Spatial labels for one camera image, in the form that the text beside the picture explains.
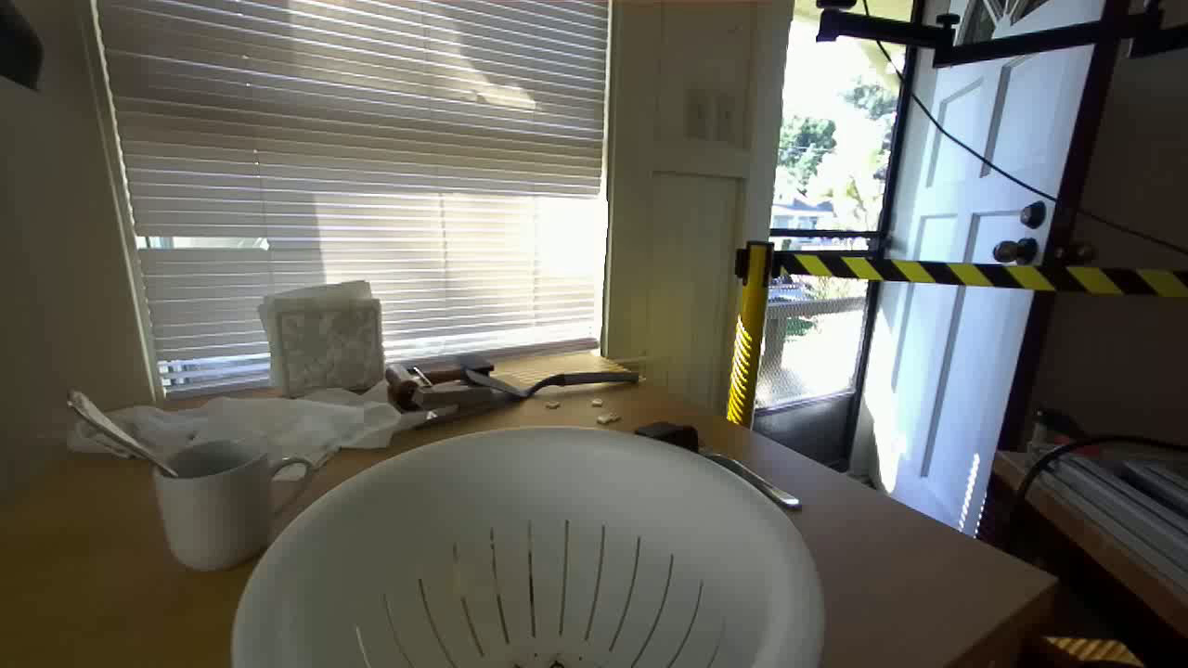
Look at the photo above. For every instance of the small black block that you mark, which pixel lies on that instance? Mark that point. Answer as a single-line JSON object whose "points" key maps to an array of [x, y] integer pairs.
{"points": [[672, 436]]}

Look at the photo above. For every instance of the silver table knife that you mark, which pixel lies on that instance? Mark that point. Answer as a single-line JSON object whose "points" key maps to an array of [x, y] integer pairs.
{"points": [[776, 495]]}

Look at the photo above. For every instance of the crumpled white cloth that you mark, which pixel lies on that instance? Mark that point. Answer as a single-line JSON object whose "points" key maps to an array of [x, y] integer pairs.
{"points": [[318, 423]]}

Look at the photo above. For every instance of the white door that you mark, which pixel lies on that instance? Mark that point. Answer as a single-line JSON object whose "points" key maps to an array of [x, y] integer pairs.
{"points": [[986, 156]]}

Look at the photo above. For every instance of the yellow black striped barrier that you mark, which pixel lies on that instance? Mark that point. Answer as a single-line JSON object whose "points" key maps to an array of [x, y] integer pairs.
{"points": [[757, 266]]}

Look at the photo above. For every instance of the metal spoon in mug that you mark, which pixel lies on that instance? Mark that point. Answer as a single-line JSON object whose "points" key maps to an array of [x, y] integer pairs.
{"points": [[109, 430]]}

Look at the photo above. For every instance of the black spatula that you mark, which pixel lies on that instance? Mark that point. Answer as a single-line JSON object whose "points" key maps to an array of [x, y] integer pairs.
{"points": [[506, 394]]}

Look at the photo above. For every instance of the white window blinds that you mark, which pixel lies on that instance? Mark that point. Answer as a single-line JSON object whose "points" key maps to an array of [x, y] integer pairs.
{"points": [[446, 154]]}

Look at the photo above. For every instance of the white plastic colander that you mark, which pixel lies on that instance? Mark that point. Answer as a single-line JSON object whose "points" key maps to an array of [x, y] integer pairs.
{"points": [[551, 548]]}

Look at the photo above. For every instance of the white textured box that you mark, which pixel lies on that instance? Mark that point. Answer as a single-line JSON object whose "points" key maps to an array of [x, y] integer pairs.
{"points": [[325, 338]]}

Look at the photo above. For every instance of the white ceramic mug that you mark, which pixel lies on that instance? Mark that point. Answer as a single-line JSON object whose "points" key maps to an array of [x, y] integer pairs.
{"points": [[217, 504]]}

